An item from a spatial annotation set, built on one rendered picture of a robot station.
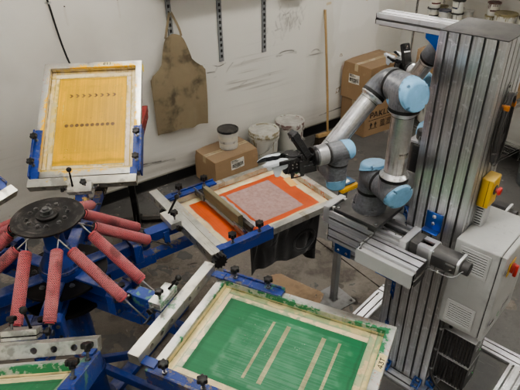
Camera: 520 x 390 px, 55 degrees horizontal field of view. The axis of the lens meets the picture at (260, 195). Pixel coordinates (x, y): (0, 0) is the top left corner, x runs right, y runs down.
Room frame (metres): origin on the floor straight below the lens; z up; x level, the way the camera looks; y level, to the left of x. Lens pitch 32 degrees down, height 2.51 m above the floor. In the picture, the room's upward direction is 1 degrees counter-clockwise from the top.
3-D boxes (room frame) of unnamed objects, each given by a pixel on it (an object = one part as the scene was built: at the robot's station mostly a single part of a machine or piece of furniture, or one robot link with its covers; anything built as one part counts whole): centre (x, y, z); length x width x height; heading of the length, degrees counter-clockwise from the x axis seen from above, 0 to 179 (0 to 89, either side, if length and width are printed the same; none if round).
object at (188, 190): (2.45, 0.39, 0.98); 0.30 x 0.05 x 0.07; 125
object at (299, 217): (2.36, 0.03, 0.97); 0.79 x 0.58 x 0.04; 125
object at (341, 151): (1.63, -0.29, 1.65); 0.11 x 0.08 x 0.09; 112
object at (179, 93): (4.27, 0.69, 1.06); 0.53 x 0.07 x 1.05; 125
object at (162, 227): (2.04, 0.49, 1.02); 0.17 x 0.06 x 0.05; 125
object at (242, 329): (1.37, 0.08, 1.05); 1.08 x 0.61 x 0.23; 65
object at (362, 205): (1.86, -0.48, 1.31); 0.15 x 0.15 x 0.10
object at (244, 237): (1.99, 0.07, 0.98); 0.30 x 0.05 x 0.07; 125
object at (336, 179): (1.65, -0.28, 1.56); 0.11 x 0.08 x 0.11; 22
